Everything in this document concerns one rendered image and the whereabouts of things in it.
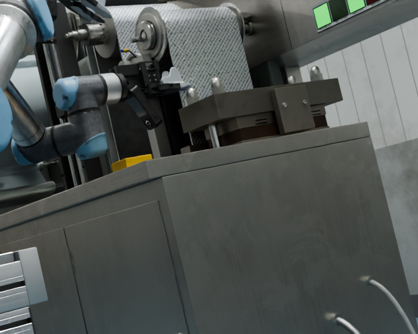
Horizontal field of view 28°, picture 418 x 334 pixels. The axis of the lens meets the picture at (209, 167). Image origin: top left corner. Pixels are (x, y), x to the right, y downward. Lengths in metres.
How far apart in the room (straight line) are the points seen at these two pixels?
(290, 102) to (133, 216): 0.48
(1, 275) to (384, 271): 1.05
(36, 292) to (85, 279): 0.76
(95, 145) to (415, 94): 2.58
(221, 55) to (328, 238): 0.58
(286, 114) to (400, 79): 2.34
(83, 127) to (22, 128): 0.14
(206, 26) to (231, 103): 0.34
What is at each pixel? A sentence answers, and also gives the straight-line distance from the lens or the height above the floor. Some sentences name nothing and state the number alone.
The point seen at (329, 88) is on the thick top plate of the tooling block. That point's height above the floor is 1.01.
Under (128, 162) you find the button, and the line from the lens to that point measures 1.85.
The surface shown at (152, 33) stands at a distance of 2.16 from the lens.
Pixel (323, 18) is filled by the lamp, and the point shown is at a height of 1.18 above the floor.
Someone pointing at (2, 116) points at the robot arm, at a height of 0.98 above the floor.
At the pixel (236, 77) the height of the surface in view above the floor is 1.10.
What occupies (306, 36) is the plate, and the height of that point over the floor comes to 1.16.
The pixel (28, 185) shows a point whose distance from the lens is 3.01.
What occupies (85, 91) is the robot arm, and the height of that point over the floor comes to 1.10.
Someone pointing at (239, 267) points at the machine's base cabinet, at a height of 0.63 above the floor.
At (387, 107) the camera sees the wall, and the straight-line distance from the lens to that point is 4.39.
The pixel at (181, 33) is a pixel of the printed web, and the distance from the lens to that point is 2.17.
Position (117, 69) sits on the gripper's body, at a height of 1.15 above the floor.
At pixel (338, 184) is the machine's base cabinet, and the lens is 2.03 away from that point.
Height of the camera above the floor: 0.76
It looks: 3 degrees up
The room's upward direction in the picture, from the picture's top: 13 degrees counter-clockwise
